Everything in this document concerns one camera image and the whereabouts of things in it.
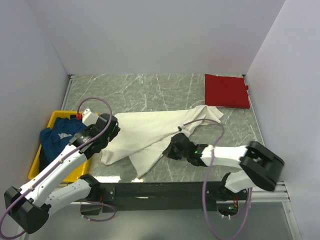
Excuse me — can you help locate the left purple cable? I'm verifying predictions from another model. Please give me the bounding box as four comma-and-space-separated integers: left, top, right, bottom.
0, 97, 118, 238

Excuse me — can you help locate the white t shirt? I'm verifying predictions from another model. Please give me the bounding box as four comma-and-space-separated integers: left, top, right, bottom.
101, 105, 224, 178

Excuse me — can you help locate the blue t shirt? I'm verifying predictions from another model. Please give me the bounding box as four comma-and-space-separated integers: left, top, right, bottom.
40, 117, 86, 164

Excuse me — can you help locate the folded red t shirt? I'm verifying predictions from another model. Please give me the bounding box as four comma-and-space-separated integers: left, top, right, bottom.
204, 74, 250, 109

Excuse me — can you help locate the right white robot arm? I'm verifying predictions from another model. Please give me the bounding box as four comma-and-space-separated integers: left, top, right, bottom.
162, 133, 285, 201

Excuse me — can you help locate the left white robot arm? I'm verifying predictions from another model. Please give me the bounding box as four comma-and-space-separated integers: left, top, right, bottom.
4, 113, 120, 234

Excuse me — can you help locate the black base bar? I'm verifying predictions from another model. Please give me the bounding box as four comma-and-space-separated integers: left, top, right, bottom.
79, 181, 241, 216

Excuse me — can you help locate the black garment in bin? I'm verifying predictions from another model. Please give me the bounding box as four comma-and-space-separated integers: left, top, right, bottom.
38, 147, 50, 173

